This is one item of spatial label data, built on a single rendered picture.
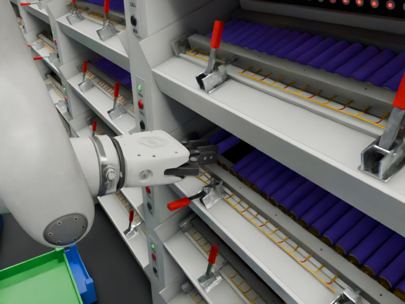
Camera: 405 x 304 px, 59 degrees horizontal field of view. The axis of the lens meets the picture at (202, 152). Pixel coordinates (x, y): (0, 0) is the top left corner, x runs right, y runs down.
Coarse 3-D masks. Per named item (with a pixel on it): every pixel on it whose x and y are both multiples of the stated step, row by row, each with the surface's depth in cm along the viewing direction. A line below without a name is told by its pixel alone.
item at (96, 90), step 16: (64, 64) 121; (80, 64) 123; (96, 64) 120; (112, 64) 116; (80, 80) 119; (96, 80) 115; (112, 80) 105; (128, 80) 102; (80, 96) 116; (96, 96) 106; (112, 96) 103; (128, 96) 94; (96, 112) 104; (112, 112) 90; (128, 112) 91; (112, 128) 96; (128, 128) 86
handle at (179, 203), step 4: (204, 192) 59; (208, 192) 59; (192, 196) 58; (196, 196) 58; (200, 196) 58; (204, 196) 59; (176, 200) 57; (180, 200) 57; (184, 200) 57; (188, 200) 57; (192, 200) 57; (168, 204) 56; (172, 204) 56; (176, 204) 56; (180, 204) 56; (184, 204) 57; (168, 208) 56; (172, 208) 56; (176, 208) 56
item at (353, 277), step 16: (224, 176) 60; (240, 192) 56; (256, 208) 54; (272, 208) 52; (256, 224) 53; (272, 224) 52; (288, 224) 49; (304, 240) 47; (320, 240) 46; (320, 256) 44; (336, 256) 44; (336, 272) 43; (352, 272) 42; (352, 288) 42; (368, 288) 40; (384, 288) 39
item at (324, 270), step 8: (200, 168) 66; (208, 176) 64; (280, 232) 51; (288, 240) 49; (304, 256) 47; (320, 264) 45; (328, 272) 44; (336, 280) 43; (344, 288) 42; (360, 296) 41
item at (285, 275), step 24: (192, 120) 71; (192, 192) 63; (216, 216) 57; (240, 216) 56; (288, 216) 53; (240, 240) 53; (264, 240) 51; (264, 264) 49; (288, 264) 47; (312, 264) 46; (288, 288) 45; (312, 288) 44; (336, 288) 43
